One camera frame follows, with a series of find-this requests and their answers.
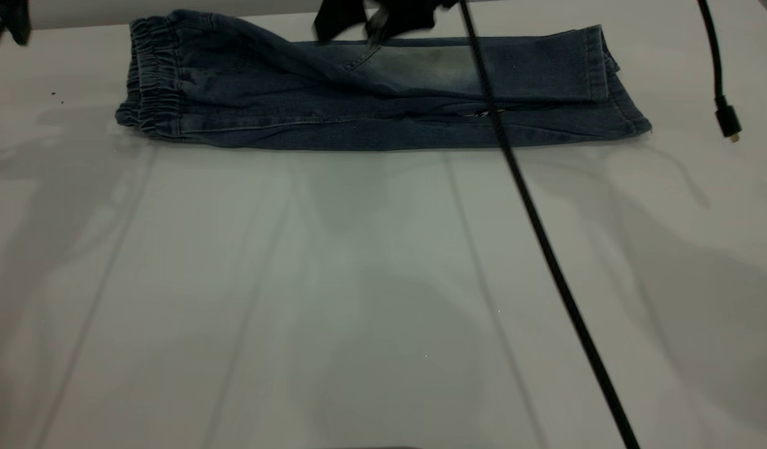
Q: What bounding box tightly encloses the blue denim shorts basketball print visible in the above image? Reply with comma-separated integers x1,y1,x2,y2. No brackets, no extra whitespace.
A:
114,9,654,152

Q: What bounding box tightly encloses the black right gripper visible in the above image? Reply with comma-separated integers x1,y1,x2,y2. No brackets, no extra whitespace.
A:
313,0,459,47

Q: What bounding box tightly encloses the black cable with USB plug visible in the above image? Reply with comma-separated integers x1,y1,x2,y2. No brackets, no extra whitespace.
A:
697,0,743,144

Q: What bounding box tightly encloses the thick black braided cable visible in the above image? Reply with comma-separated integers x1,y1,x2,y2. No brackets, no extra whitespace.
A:
460,0,641,449

